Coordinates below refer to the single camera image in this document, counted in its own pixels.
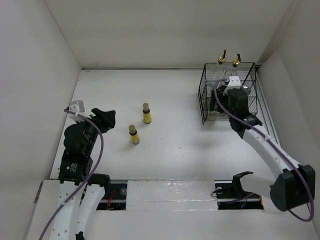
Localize white spice jar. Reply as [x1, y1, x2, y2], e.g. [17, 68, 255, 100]
[208, 97, 219, 112]

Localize metal base rail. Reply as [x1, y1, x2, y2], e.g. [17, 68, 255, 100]
[97, 180, 264, 212]

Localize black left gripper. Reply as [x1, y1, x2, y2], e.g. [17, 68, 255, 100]
[76, 107, 115, 154]

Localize glass bottle dark contents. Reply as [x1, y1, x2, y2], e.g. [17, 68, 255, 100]
[226, 53, 242, 77]

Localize yellow label bottle near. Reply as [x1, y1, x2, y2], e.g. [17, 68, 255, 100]
[128, 124, 140, 145]

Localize black wire basket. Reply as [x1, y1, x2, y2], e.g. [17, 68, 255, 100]
[198, 62, 258, 123]

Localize yellow label bottle far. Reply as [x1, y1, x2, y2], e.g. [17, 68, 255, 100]
[142, 102, 152, 124]

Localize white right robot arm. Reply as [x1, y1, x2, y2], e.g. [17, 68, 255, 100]
[211, 85, 316, 222]

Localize yellow label bottle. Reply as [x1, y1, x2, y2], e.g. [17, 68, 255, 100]
[128, 124, 140, 145]
[142, 102, 152, 124]

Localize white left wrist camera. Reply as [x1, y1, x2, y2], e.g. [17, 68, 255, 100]
[66, 100, 86, 123]

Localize glass bottle gold pourer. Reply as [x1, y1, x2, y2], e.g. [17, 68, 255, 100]
[212, 49, 227, 81]

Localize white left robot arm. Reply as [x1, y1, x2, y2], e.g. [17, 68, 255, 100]
[46, 107, 116, 240]

